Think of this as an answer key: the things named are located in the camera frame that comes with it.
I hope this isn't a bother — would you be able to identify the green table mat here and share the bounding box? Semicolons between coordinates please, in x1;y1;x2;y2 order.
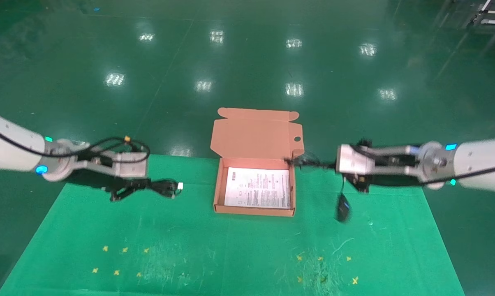
0;154;466;296

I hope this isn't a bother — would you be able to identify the orange cardboard box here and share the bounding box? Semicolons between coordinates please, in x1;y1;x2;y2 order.
210;107;305;217

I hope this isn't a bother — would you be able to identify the black data cable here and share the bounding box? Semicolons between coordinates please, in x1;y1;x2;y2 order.
147;178;185;200

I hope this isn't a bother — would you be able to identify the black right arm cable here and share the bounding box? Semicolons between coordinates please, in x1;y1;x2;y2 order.
355;139;495;185

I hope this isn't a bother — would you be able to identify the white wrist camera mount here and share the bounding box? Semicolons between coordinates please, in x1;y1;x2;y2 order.
86;151;150;180
336;143;421;176

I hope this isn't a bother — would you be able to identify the white metal cart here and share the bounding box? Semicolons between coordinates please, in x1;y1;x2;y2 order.
473;0;495;27

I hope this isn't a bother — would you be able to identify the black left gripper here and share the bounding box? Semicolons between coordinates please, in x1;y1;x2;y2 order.
69;169;151;202

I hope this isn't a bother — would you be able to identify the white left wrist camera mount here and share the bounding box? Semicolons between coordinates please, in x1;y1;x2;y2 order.
86;151;150;180

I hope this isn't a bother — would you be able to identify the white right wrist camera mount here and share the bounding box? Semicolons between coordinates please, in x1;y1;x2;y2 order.
336;143;421;176

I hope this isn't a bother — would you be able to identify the white printed instruction sheet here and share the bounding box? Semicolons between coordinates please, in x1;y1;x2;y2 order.
224;166;292;209

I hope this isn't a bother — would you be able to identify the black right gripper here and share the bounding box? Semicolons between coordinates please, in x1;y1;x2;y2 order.
342;164;423;194

